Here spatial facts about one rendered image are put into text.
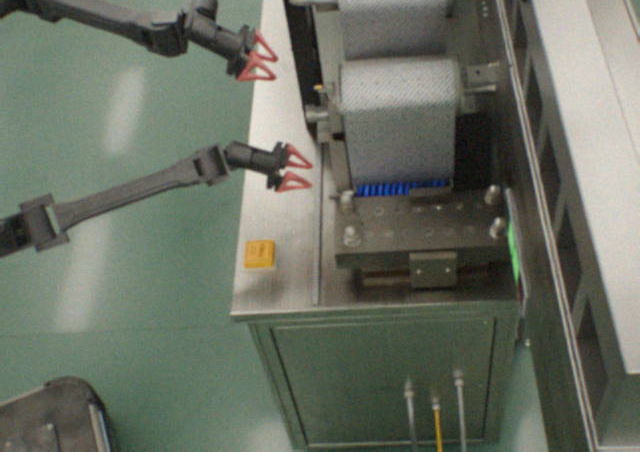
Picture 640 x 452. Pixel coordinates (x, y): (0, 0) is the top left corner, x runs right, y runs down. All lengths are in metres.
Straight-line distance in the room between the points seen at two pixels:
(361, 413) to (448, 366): 0.35
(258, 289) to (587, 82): 0.99
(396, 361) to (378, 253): 0.39
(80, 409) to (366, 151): 1.33
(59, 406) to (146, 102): 1.67
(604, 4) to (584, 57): 0.47
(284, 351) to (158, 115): 1.97
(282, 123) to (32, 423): 1.22
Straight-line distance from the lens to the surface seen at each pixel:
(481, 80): 1.69
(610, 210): 1.00
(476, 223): 1.76
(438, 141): 1.75
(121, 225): 3.32
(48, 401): 2.68
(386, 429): 2.39
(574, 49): 1.20
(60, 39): 4.39
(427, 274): 1.76
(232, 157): 1.75
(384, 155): 1.77
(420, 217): 1.77
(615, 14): 1.63
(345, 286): 1.82
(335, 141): 1.84
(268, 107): 2.26
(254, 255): 1.88
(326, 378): 2.10
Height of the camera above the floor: 2.41
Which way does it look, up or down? 50 degrees down
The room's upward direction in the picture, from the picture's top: 11 degrees counter-clockwise
